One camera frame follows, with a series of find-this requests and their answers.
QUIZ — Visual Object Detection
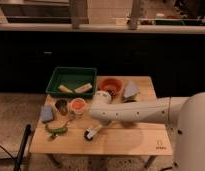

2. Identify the white black dish brush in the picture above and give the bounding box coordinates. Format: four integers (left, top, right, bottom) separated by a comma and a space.
84, 125, 103, 141

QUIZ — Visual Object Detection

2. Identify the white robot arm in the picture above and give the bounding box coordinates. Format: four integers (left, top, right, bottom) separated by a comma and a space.
85, 91, 205, 171

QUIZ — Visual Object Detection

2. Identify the orange bowl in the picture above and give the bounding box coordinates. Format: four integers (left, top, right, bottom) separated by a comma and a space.
98, 77, 123, 97

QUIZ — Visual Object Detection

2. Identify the pale food piece right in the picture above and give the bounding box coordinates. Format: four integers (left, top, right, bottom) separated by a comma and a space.
75, 83, 92, 93

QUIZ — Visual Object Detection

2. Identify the pale food piece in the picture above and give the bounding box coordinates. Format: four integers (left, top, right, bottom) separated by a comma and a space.
58, 85, 73, 93
75, 83, 92, 93

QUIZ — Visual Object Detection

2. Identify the grey folded cloth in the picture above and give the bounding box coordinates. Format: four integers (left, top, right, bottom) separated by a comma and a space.
123, 81, 139, 100

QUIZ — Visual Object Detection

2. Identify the orange white cup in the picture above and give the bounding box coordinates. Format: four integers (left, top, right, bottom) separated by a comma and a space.
70, 98, 87, 115

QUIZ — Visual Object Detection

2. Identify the green plastic tray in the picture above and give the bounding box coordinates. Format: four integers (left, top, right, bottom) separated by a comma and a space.
46, 67, 97, 99

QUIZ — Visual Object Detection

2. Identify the pale food piece left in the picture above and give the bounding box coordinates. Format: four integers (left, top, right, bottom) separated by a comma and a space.
58, 85, 73, 93

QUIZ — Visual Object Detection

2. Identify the dark metal cup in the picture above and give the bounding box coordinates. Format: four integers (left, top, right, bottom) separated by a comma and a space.
55, 99, 68, 115

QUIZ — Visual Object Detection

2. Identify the dark brown bowl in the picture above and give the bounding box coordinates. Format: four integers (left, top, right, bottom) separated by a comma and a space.
120, 121, 136, 128

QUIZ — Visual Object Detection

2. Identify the wooden table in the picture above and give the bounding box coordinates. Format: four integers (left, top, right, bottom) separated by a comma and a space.
28, 75, 173, 169

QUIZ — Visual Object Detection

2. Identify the blue sponge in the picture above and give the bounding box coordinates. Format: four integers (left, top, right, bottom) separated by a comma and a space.
40, 106, 54, 123

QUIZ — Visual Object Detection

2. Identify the black pole stand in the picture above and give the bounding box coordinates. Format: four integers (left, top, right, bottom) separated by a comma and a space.
13, 124, 31, 171

